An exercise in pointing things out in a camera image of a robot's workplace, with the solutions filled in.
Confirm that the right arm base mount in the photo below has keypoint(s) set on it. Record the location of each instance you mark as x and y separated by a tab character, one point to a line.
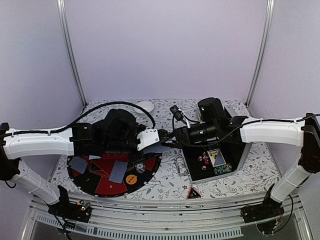
267	209

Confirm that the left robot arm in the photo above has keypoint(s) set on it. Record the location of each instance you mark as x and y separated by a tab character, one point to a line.
15	144

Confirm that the aluminium frame post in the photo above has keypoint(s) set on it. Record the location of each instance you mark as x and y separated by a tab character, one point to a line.
62	13
270	4

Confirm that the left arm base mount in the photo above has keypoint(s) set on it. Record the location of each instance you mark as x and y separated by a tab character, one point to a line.
80	211

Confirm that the right aluminium frame post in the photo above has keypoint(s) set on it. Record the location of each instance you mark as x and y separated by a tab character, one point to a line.
270	4

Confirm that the red black triangle card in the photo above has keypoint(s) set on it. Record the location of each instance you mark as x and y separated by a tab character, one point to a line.
193	194

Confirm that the front aluminium rail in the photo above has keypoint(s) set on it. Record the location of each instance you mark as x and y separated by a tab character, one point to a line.
195	219

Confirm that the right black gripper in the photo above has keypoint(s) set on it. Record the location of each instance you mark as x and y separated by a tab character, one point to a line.
183	137

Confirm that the boxed card deck ace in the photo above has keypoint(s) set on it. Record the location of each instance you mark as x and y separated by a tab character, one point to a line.
216	158

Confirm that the lower poker chip row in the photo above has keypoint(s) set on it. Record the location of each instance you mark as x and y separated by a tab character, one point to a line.
223	169

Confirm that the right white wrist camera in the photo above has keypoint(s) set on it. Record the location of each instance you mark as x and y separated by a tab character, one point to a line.
179	116

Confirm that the ace of diamonds card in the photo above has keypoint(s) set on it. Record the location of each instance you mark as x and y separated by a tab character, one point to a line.
93	157

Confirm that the dealt blue playing cards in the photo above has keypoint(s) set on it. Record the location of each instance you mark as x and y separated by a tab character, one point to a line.
118	172

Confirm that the white ceramic bowl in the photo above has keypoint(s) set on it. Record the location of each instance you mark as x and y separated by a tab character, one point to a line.
146	105

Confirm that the orange big blind button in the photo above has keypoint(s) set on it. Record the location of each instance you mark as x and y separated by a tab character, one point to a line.
131	179

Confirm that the red dice group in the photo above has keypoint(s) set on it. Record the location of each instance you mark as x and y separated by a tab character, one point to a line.
204	160

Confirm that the aluminium poker chip case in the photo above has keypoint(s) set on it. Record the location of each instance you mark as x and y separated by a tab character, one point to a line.
213	146

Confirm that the left aluminium frame post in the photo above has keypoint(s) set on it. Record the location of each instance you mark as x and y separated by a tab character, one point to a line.
62	13

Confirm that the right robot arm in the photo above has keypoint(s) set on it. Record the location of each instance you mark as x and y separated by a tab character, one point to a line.
301	132

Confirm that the round red black poker mat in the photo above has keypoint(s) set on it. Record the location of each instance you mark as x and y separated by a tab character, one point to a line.
95	180

